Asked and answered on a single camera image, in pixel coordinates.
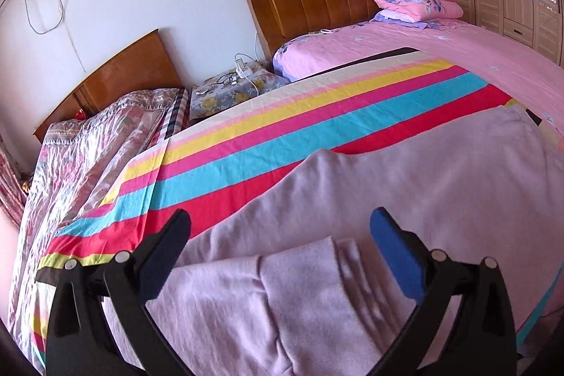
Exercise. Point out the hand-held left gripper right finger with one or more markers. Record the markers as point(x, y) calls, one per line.
point(396, 257)

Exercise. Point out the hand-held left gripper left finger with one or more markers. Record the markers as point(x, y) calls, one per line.
point(163, 257)

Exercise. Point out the light purple pants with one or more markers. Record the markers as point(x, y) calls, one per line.
point(440, 182)

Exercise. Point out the pink patterned quilt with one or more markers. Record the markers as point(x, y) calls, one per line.
point(88, 155)

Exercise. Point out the checked pillow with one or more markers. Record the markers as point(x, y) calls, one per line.
point(174, 116)

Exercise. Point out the rainbow striped blanket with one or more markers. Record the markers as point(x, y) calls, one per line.
point(264, 138)

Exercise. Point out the small red ornament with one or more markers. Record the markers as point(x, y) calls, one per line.
point(80, 115)

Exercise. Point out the nightstand with floral cloth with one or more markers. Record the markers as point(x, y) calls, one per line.
point(220, 98)

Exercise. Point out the black eyeglasses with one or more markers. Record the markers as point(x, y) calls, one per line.
point(228, 78)

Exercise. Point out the small wooden headboard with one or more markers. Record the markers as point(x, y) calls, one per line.
point(123, 67)

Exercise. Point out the pink bed sheet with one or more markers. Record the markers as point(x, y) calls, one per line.
point(462, 45)

